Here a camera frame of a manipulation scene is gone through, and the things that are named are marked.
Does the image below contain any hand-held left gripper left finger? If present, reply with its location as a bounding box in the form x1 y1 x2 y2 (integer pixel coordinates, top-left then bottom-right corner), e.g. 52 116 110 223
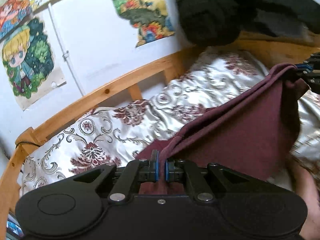
72 150 159 204

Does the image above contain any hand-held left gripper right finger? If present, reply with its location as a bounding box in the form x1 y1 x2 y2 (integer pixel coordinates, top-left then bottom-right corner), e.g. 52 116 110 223
164 158 251 203

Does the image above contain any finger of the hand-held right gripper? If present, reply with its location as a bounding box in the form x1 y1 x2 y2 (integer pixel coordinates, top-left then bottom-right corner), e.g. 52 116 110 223
296 53 320 69
296 68 320 92

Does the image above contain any maroon long-sleeved shirt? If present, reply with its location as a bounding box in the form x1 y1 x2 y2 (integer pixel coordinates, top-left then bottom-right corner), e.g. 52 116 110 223
138 64 311 196

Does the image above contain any floral satin blanket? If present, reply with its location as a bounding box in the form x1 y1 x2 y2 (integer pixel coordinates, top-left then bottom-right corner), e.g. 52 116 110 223
20 47 320 198

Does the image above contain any black padded jacket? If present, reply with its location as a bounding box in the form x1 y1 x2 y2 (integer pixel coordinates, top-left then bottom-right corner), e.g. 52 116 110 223
176 0 320 47

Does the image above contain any person's leg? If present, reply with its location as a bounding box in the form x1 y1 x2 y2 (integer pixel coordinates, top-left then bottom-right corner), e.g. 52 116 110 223
287 155 320 240

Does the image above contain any landscape drawing poster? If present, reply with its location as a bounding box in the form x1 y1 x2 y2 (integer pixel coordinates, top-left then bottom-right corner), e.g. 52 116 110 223
107 0 176 48

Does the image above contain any blond cartoon child poster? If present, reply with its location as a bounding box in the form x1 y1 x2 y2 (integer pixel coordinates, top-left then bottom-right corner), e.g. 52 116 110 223
1 17 67 111

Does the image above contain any red-haired cartoon girl poster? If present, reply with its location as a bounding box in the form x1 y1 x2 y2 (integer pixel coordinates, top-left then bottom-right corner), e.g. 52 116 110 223
0 0 33 41

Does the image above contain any wooden bed frame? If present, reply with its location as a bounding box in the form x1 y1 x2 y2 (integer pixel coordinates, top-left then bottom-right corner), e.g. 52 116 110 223
0 29 320 217

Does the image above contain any black cable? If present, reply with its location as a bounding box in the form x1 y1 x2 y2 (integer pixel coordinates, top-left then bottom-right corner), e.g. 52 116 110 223
14 141 42 148

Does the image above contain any white wall pipe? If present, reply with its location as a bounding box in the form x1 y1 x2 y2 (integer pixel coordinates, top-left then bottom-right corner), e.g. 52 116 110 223
47 2 85 97

